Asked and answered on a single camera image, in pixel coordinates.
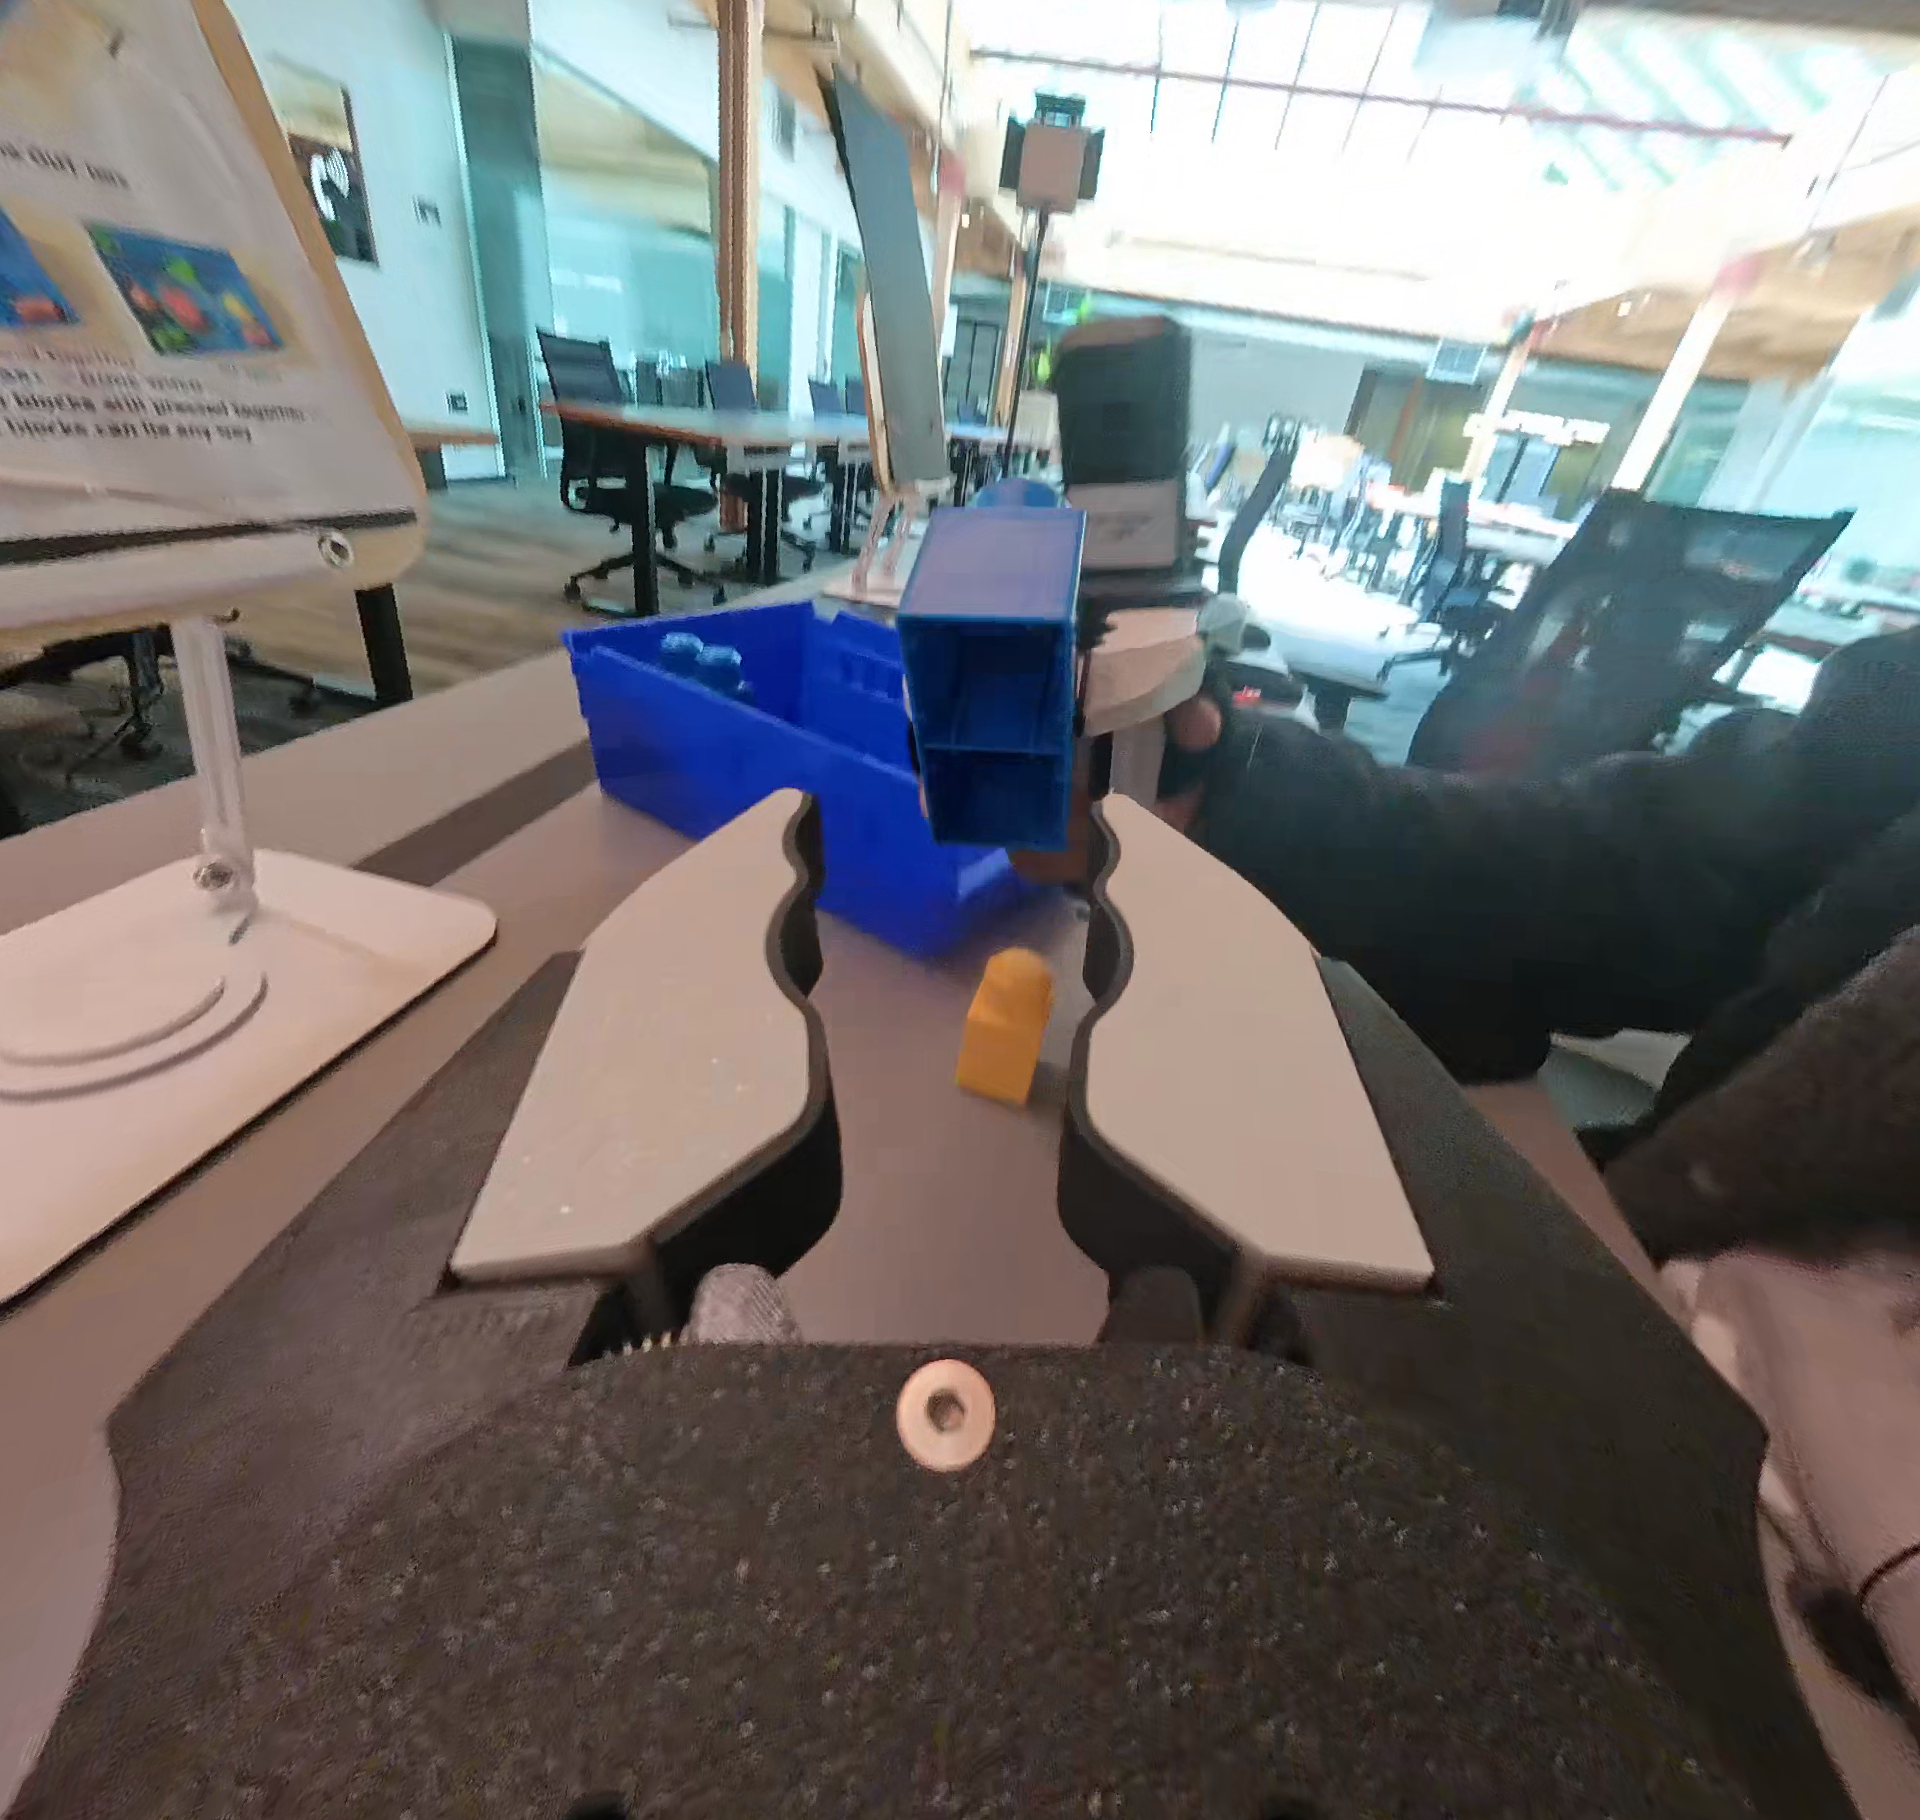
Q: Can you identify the blue plastic bin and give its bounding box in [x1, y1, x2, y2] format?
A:
[562, 597, 1081, 960]

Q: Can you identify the studio light on stand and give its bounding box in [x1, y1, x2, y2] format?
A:
[994, 93, 1111, 489]

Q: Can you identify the printed instruction sheet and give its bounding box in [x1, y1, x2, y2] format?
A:
[0, 0, 422, 549]

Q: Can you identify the brown wooden desk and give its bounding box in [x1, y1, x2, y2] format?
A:
[535, 399, 876, 623]
[348, 422, 502, 709]

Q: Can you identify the person's right forearm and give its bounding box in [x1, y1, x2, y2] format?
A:
[1199, 627, 1920, 1089]

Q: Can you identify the black mesh office chair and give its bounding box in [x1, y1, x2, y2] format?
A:
[1405, 489, 1859, 776]

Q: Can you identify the dark door sign panel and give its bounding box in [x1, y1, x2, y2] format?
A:
[284, 84, 382, 269]

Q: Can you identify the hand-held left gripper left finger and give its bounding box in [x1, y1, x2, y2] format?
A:
[445, 788, 846, 1342]

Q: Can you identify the yellow mega block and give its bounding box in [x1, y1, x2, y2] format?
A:
[954, 947, 1056, 1107]

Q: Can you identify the black drawstring toggle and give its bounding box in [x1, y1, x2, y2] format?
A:
[1800, 1526, 1920, 1695]

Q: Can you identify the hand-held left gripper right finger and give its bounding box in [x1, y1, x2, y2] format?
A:
[1058, 793, 1440, 1346]

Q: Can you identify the dark fleece garment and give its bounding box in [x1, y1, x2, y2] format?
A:
[1607, 925, 1920, 1263]

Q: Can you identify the pale pink cloth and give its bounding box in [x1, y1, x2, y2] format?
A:
[1661, 1239, 1920, 1711]

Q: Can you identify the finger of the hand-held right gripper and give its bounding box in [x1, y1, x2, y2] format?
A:
[1080, 604, 1211, 739]

